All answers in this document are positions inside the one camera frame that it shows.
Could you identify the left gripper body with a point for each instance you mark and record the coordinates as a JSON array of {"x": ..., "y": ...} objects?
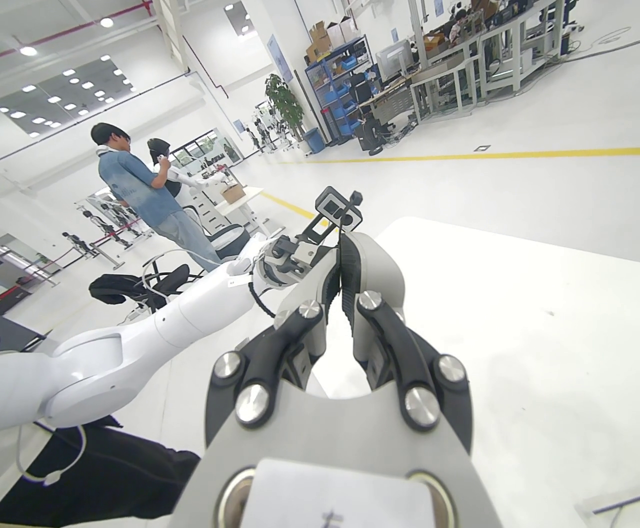
[{"x": 285, "y": 262}]

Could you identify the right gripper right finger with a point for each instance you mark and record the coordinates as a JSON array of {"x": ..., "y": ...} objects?
[{"x": 400, "y": 345}]

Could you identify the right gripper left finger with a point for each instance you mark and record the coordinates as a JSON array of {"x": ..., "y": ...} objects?
[{"x": 287, "y": 345}]

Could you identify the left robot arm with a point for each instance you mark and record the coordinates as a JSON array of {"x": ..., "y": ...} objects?
[{"x": 190, "y": 315}]

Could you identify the white side table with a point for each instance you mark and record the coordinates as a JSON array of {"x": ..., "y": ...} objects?
[{"x": 247, "y": 202}]

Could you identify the small brown carton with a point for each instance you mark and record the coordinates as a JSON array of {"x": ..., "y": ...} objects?
[{"x": 232, "y": 192}]

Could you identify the blue waste bin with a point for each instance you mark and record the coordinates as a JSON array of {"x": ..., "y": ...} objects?
[{"x": 314, "y": 141}]

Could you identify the green potted plant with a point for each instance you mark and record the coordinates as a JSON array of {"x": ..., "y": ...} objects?
[{"x": 285, "y": 102}]

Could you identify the black office chair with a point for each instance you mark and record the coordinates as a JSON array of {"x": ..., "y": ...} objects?
[{"x": 125, "y": 290}]

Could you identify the person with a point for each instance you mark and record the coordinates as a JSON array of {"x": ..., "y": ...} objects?
[
  {"x": 135, "y": 185},
  {"x": 460, "y": 25}
]

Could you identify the blue storage rack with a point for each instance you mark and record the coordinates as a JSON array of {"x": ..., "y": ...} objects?
[{"x": 340, "y": 90}]

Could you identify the black fabric bundle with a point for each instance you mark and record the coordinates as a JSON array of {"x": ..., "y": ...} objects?
[{"x": 110, "y": 475}]

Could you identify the computer monitor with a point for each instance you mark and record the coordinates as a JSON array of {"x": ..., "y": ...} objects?
[{"x": 395, "y": 57}]

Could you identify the grey metal workbench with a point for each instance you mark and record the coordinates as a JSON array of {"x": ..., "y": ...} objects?
[
  {"x": 442, "y": 90},
  {"x": 520, "y": 45}
]

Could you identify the clear plastic plate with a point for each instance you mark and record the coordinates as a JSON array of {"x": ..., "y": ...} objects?
[{"x": 607, "y": 515}]

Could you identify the robot body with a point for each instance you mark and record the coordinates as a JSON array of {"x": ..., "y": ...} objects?
[{"x": 20, "y": 390}]

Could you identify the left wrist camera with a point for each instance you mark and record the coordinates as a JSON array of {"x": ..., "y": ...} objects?
[{"x": 332, "y": 210}]

